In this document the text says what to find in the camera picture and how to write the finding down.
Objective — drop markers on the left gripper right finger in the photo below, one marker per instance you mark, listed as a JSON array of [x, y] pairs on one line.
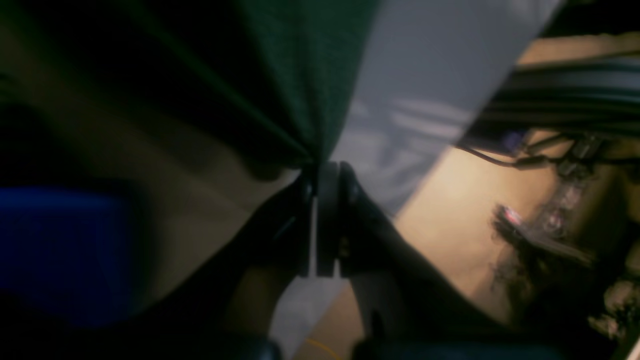
[[408, 308]]

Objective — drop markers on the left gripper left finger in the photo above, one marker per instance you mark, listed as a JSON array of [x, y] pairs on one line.
[[183, 325]]

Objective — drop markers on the blue box with black knob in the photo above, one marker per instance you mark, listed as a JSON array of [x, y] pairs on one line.
[[69, 252]]

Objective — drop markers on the dark green t-shirt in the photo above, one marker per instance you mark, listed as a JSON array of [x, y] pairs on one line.
[[271, 78]]

